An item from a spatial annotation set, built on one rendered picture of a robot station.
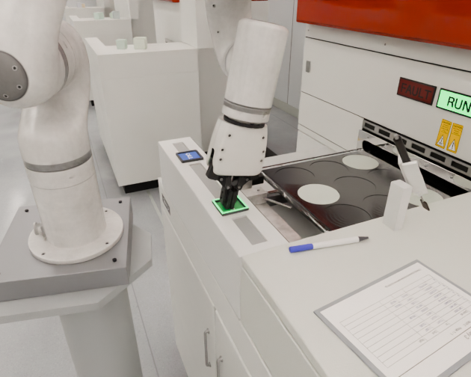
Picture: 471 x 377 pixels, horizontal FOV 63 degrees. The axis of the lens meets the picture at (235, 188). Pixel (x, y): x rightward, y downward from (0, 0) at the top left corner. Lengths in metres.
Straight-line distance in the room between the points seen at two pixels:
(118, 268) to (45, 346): 1.16
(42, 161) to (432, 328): 0.65
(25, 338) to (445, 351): 1.72
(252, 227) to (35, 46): 0.44
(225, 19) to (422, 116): 0.61
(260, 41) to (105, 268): 0.50
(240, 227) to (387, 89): 0.67
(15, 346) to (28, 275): 1.16
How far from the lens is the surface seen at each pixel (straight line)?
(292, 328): 0.52
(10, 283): 0.83
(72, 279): 0.81
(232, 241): 0.65
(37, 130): 0.74
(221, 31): 0.72
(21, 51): 0.64
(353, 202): 0.92
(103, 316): 0.94
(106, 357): 1.03
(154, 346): 1.77
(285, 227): 0.84
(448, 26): 1.00
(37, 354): 1.89
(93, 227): 0.83
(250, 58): 0.63
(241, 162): 0.69
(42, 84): 0.65
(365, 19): 1.19
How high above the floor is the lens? 1.35
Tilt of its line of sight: 29 degrees down
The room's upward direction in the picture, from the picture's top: straight up
